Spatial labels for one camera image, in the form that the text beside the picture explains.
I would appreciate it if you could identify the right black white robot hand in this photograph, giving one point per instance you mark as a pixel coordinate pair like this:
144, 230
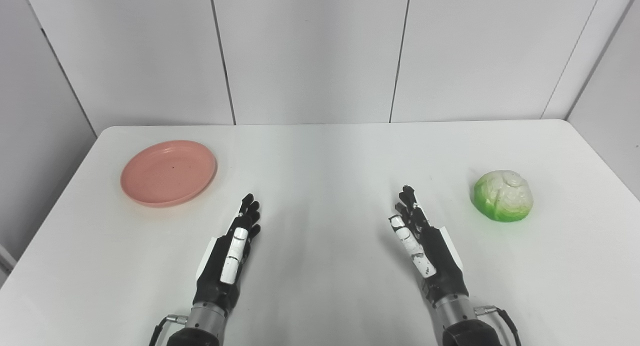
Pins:
442, 266

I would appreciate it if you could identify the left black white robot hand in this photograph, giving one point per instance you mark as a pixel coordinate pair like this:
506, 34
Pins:
220, 281

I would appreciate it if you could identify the green white cabbage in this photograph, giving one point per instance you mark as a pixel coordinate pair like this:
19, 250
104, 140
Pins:
504, 197

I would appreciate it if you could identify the pink round plate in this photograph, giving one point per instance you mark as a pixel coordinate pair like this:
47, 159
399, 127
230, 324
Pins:
169, 173

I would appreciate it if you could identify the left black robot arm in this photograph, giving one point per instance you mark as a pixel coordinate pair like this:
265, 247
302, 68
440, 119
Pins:
202, 326

